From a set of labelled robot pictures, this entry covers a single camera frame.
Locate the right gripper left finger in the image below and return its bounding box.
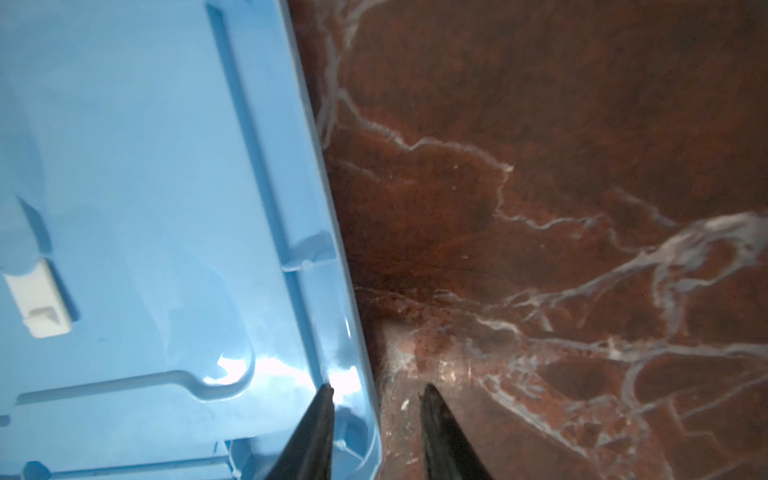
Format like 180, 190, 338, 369
267, 383, 335, 480

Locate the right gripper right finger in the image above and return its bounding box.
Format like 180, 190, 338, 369
420, 383, 492, 480

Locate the blue plastic lid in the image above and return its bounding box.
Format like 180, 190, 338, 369
1, 1, 382, 479

